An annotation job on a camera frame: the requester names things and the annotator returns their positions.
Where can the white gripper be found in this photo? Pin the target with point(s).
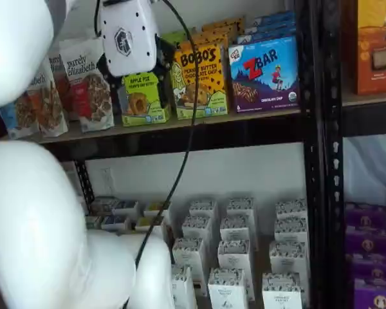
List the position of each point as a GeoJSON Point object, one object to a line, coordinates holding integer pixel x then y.
{"type": "Point", "coordinates": [128, 38]}

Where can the green Bobo's apple pie box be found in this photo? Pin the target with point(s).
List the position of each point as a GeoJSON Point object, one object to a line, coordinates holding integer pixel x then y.
{"type": "Point", "coordinates": [172, 38]}
{"type": "Point", "coordinates": [141, 99]}

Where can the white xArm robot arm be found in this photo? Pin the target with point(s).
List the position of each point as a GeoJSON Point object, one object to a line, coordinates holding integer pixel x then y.
{"type": "Point", "coordinates": [35, 209]}

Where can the yellow Bobo's peanut butter box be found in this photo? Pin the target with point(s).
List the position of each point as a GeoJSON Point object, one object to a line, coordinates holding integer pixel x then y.
{"type": "Point", "coordinates": [209, 80]}
{"type": "Point", "coordinates": [222, 25]}
{"type": "Point", "coordinates": [212, 37]}

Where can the particle board shelf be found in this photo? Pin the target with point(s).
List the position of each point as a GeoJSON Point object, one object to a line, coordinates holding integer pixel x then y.
{"type": "Point", "coordinates": [212, 121]}
{"type": "Point", "coordinates": [373, 99]}

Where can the black metal shelf rack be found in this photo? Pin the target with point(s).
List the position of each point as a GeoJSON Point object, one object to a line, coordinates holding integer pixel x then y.
{"type": "Point", "coordinates": [212, 141]}
{"type": "Point", "coordinates": [336, 161]}

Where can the blue ZBar box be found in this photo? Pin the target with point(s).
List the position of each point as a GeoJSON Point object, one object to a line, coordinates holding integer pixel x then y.
{"type": "Point", "coordinates": [270, 19]}
{"type": "Point", "coordinates": [267, 33]}
{"type": "Point", "coordinates": [263, 74]}

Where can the blue-topped small granola box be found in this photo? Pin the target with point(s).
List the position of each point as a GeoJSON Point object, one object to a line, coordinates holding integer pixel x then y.
{"type": "Point", "coordinates": [126, 206]}
{"type": "Point", "coordinates": [115, 221]}

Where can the yellow-topped small granola box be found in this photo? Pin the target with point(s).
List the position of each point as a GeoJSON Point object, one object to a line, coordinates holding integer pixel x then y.
{"type": "Point", "coordinates": [146, 223]}
{"type": "Point", "coordinates": [156, 207]}

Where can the green-topped small granola box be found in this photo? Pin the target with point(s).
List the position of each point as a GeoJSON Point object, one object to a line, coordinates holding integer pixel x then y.
{"type": "Point", "coordinates": [93, 221]}

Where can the orange cardboard box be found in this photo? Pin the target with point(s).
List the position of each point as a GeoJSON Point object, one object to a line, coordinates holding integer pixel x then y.
{"type": "Point", "coordinates": [373, 48]}

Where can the purple box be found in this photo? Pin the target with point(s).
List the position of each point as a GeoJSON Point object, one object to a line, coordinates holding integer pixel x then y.
{"type": "Point", "coordinates": [366, 214]}
{"type": "Point", "coordinates": [373, 267]}
{"type": "Point", "coordinates": [368, 239]}
{"type": "Point", "coordinates": [376, 296]}

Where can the red-label Purely Elizabeth granola bag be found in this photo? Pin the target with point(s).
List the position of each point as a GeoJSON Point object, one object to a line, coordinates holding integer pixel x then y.
{"type": "Point", "coordinates": [59, 90]}
{"type": "Point", "coordinates": [90, 93]}

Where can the orange-label Purely Elizabeth granola bag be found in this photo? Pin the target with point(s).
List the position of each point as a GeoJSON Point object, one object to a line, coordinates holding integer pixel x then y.
{"type": "Point", "coordinates": [49, 112]}

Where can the blue-label Purely Elizabeth granola bag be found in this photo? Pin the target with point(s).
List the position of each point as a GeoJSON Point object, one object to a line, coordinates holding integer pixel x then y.
{"type": "Point", "coordinates": [11, 119]}

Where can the white patterned-top carton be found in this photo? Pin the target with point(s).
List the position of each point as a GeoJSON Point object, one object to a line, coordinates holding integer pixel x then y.
{"type": "Point", "coordinates": [282, 286]}
{"type": "Point", "coordinates": [235, 225]}
{"type": "Point", "coordinates": [184, 289]}
{"type": "Point", "coordinates": [202, 206]}
{"type": "Point", "coordinates": [289, 254]}
{"type": "Point", "coordinates": [291, 206]}
{"type": "Point", "coordinates": [291, 227]}
{"type": "Point", "coordinates": [233, 251]}
{"type": "Point", "coordinates": [240, 204]}
{"type": "Point", "coordinates": [226, 283]}
{"type": "Point", "coordinates": [188, 249]}
{"type": "Point", "coordinates": [196, 223]}

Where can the Purely Elizabeth small boxes group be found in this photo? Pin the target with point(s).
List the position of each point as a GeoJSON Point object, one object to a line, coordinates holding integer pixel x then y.
{"type": "Point", "coordinates": [263, 231]}

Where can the white plastic sheet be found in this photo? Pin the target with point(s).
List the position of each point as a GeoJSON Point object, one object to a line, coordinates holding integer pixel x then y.
{"type": "Point", "coordinates": [373, 167]}

